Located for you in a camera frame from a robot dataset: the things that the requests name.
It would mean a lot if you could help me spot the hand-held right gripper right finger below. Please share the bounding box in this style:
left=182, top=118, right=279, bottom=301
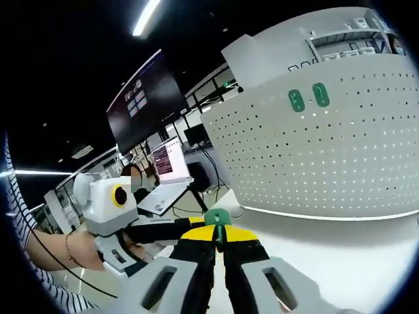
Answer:
left=222, top=225, right=361, bottom=314

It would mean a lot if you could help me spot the person's left hand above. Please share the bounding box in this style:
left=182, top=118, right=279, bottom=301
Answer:
left=69, top=230, right=106, bottom=271

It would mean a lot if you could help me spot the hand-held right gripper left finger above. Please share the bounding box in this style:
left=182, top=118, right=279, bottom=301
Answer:
left=104, top=227, right=219, bottom=314

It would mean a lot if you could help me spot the beaded bracelet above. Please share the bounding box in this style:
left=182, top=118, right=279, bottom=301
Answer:
left=64, top=232, right=85, bottom=268

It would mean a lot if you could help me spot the white perforated mounting plate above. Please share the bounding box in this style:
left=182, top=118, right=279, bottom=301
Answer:
left=200, top=35, right=419, bottom=227

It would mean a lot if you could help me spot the green hook assembly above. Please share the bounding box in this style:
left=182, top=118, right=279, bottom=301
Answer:
left=287, top=88, right=306, bottom=112
left=204, top=208, right=232, bottom=253
left=312, top=82, right=329, bottom=108

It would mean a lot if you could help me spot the open laptop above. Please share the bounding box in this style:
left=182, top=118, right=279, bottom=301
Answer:
left=137, top=136, right=194, bottom=216

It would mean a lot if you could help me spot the ceiling light strip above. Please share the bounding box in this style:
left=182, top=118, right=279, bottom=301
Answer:
left=132, top=0, right=162, bottom=37

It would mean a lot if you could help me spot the small black monitor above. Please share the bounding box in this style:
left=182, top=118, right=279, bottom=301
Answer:
left=183, top=126, right=211, bottom=147

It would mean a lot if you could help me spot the black laptop stand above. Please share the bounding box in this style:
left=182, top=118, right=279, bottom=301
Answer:
left=185, top=178, right=210, bottom=213

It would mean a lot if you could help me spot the storage shelf with boxes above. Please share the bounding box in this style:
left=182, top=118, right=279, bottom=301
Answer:
left=306, top=8, right=397, bottom=63

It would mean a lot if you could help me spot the large dark wall screen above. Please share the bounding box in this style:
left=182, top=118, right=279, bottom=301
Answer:
left=107, top=48, right=190, bottom=154

